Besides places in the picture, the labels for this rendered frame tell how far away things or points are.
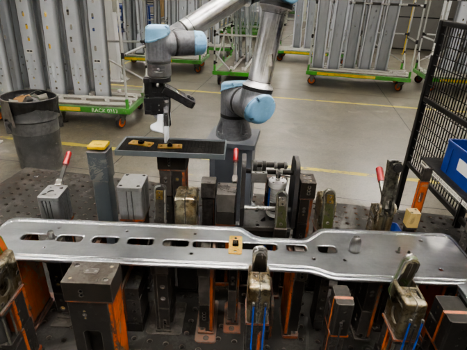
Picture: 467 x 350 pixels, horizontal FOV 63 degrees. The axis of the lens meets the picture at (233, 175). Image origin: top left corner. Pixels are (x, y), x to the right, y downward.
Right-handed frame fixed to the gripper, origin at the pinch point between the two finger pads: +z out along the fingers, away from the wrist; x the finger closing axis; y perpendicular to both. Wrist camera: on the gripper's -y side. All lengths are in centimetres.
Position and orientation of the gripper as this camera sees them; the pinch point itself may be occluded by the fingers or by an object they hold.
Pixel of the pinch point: (169, 135)
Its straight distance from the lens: 132.6
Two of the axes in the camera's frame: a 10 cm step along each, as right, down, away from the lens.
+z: -0.3, 9.0, 4.4
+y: -9.9, 0.1, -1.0
